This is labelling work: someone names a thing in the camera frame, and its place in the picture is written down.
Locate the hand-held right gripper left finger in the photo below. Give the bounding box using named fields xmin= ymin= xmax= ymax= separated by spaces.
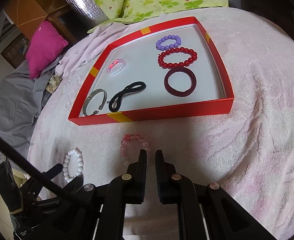
xmin=47 ymin=149 xmax=148 ymax=240

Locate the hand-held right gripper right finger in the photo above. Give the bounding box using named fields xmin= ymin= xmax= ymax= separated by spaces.
xmin=155 ymin=149 xmax=275 ymax=240

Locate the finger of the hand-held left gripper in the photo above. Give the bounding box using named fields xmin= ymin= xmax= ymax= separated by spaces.
xmin=20 ymin=163 xmax=63 ymax=197
xmin=34 ymin=177 xmax=84 ymax=202

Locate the translucent pink bead bracelet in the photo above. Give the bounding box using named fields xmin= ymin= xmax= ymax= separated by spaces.
xmin=120 ymin=133 xmax=150 ymax=166

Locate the shallow red cardboard box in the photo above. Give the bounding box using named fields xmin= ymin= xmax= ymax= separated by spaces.
xmin=68 ymin=16 xmax=235 ymax=126

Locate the silver metal bangle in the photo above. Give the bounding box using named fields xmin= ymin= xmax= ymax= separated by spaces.
xmin=82 ymin=88 xmax=108 ymax=117

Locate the black hair tie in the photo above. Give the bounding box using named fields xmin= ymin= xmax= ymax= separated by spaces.
xmin=108 ymin=81 xmax=147 ymax=113

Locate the dark red bangle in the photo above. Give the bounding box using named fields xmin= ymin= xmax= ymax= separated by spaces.
xmin=164 ymin=68 xmax=197 ymax=97

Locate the small pink white bead bracelet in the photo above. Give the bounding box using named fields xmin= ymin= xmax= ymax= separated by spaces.
xmin=106 ymin=58 xmax=127 ymax=76

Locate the red bead bracelet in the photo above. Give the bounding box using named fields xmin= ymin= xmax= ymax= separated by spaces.
xmin=158 ymin=47 xmax=198 ymax=69

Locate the purple bead bracelet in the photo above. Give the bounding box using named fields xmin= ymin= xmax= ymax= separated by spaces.
xmin=156 ymin=35 xmax=182 ymax=51

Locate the grey bed sheet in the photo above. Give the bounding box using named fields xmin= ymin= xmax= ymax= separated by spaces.
xmin=0 ymin=54 xmax=65 ymax=161

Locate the small floral cloth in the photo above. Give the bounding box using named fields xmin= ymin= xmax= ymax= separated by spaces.
xmin=46 ymin=74 xmax=63 ymax=92

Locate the magenta pillow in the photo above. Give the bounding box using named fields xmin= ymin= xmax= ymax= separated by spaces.
xmin=25 ymin=20 xmax=69 ymax=79

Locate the brown lattice cabinet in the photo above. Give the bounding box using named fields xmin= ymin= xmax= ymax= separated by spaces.
xmin=0 ymin=33 xmax=29 ymax=68

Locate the silver foil panel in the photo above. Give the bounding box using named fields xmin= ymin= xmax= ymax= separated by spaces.
xmin=61 ymin=0 xmax=110 ymax=28

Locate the orange cardboard panel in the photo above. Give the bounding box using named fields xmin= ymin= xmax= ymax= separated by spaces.
xmin=4 ymin=0 xmax=65 ymax=28

